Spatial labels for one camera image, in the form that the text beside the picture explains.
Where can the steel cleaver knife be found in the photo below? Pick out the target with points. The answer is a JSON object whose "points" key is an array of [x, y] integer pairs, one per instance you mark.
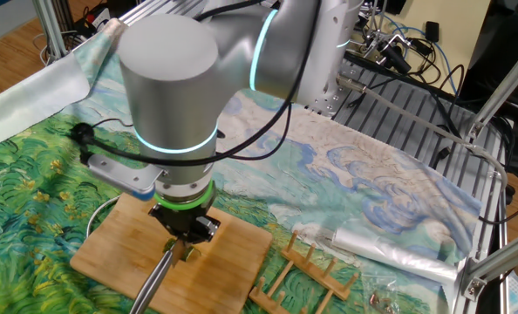
{"points": [[154, 279]]}

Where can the green cucumber chunk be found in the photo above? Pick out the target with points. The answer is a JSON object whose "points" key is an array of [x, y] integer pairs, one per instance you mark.
{"points": [[190, 255]]}

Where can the wooden cutting board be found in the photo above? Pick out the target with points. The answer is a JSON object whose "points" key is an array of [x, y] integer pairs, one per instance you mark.
{"points": [[111, 261]]}

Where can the black camera on clamp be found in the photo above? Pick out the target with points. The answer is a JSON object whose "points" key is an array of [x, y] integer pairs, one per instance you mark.
{"points": [[392, 54]]}

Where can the painted landscape tablecloth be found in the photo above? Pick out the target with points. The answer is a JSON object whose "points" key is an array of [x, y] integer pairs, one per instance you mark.
{"points": [[329, 174]]}

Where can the aluminium frame strut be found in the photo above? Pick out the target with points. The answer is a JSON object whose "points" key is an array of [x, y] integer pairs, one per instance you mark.
{"points": [[503, 83], [494, 261]]}

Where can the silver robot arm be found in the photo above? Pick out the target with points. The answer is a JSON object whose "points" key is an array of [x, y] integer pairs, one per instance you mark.
{"points": [[176, 87]]}

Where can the black power strip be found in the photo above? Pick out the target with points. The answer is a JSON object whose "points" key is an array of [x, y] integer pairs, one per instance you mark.
{"points": [[93, 19]]}

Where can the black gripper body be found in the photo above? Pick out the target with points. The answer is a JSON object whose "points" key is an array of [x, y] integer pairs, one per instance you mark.
{"points": [[185, 223]]}

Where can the small bag of screws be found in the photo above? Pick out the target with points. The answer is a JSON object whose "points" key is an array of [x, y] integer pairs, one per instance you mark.
{"points": [[379, 300]]}

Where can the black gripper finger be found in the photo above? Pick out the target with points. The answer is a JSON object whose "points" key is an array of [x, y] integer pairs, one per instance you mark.
{"points": [[190, 244], [172, 242]]}

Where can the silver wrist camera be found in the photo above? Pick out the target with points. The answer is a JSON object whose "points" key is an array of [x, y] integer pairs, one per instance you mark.
{"points": [[119, 174]]}

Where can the clear plastic bag roll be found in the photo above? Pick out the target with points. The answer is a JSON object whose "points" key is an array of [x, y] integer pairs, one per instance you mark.
{"points": [[394, 255]]}

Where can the black computer case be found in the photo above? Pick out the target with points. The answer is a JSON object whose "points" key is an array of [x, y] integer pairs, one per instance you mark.
{"points": [[512, 65]]}

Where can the aluminium frame post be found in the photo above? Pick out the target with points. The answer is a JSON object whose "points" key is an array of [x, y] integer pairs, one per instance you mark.
{"points": [[52, 30]]}

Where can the wooden peg rack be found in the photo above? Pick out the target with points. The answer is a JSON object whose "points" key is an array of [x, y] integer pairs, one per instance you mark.
{"points": [[315, 272]]}

